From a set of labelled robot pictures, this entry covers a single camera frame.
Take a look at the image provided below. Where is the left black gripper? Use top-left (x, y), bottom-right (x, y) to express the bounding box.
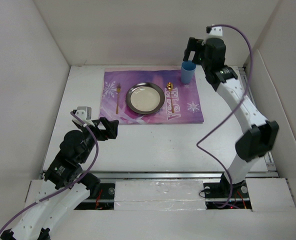
top-left (78, 116), bottom-right (118, 163)

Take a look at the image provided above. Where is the blue plastic cup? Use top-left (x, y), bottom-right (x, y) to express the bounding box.
top-left (180, 60), bottom-right (196, 85)

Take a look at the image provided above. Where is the purple printed cloth placemat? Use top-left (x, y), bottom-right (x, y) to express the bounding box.
top-left (99, 67), bottom-right (204, 125)

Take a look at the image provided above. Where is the gold spoon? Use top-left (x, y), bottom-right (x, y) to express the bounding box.
top-left (166, 82), bottom-right (175, 114)

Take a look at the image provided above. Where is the gold fork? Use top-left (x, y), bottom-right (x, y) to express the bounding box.
top-left (115, 83), bottom-right (121, 115)

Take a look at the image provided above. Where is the metal rimmed cream plate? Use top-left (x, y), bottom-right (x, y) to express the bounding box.
top-left (125, 82), bottom-right (166, 115)

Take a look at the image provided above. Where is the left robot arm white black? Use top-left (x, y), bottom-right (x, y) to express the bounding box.
top-left (0, 114), bottom-right (119, 240)

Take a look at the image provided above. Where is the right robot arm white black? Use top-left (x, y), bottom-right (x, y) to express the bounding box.
top-left (183, 37), bottom-right (279, 199)

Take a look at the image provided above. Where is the white foam block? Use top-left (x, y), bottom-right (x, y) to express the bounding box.
top-left (114, 180), bottom-right (206, 211)

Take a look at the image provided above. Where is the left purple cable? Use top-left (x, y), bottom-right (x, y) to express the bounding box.
top-left (0, 111), bottom-right (100, 240)

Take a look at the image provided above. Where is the purple cable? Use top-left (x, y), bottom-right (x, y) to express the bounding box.
top-left (0, 111), bottom-right (100, 240)
top-left (196, 24), bottom-right (254, 210)

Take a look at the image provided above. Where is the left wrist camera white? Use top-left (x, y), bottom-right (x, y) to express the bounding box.
top-left (72, 106), bottom-right (95, 127)

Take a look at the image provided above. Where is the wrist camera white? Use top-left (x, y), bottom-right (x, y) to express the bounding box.
top-left (72, 106), bottom-right (95, 127)
top-left (206, 25), bottom-right (223, 39)

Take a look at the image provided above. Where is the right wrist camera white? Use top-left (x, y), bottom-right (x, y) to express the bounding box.
top-left (206, 25), bottom-right (223, 39)

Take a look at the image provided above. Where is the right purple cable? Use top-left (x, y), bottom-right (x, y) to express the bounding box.
top-left (196, 24), bottom-right (254, 210)

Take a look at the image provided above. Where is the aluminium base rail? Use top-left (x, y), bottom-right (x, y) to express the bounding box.
top-left (39, 66), bottom-right (279, 208)

